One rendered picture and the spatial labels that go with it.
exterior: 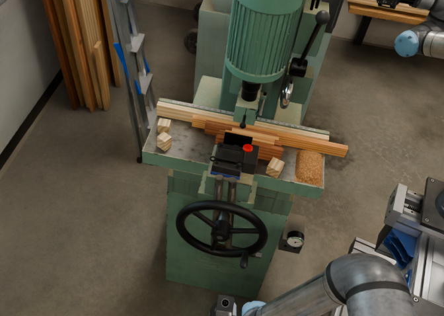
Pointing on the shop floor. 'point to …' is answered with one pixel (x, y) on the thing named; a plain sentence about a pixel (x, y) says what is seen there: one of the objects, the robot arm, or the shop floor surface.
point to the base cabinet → (209, 268)
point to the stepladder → (121, 34)
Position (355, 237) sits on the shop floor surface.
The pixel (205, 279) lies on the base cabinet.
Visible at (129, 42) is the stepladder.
